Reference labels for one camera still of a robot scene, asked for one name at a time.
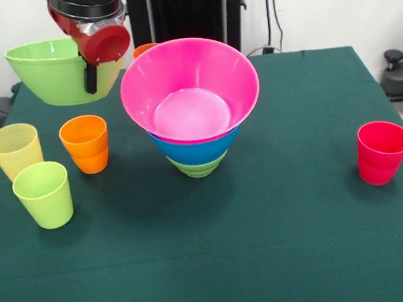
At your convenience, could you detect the grey wall socket plug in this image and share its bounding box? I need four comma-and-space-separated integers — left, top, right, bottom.
247, 44, 283, 57

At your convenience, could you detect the light green plastic cup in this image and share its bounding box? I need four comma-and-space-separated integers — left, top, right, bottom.
10, 159, 76, 234

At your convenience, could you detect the grey base with black knob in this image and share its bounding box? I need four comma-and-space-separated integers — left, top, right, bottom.
378, 48, 403, 104

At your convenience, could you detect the large green plastic bowl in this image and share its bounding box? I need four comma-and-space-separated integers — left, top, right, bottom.
3, 31, 131, 112

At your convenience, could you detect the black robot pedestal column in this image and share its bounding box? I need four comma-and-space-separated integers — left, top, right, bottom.
122, 0, 252, 64

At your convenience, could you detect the red-orange plastic cup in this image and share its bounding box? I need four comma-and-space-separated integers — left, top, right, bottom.
131, 42, 160, 60

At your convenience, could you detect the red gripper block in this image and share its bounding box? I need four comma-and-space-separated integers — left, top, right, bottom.
47, 0, 137, 99

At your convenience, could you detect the black wall cable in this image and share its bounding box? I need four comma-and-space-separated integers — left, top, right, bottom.
266, 0, 285, 52

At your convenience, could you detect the orange plastic cup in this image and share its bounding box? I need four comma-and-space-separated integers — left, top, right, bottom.
57, 113, 113, 178

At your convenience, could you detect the blue plastic bowl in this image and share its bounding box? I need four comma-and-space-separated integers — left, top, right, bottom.
147, 121, 245, 171

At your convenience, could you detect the yellow plastic cup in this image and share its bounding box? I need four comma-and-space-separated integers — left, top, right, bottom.
0, 121, 46, 184

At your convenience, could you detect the magenta plastic cup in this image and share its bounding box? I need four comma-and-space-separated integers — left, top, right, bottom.
353, 118, 403, 189

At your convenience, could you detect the large pink plastic bowl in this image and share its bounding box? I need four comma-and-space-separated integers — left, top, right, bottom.
115, 30, 266, 152

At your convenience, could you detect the small green plastic bowl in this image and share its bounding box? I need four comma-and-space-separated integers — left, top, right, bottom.
165, 148, 232, 182

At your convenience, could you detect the dark green tablecloth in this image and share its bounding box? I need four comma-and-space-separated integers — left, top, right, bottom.
0, 38, 403, 302

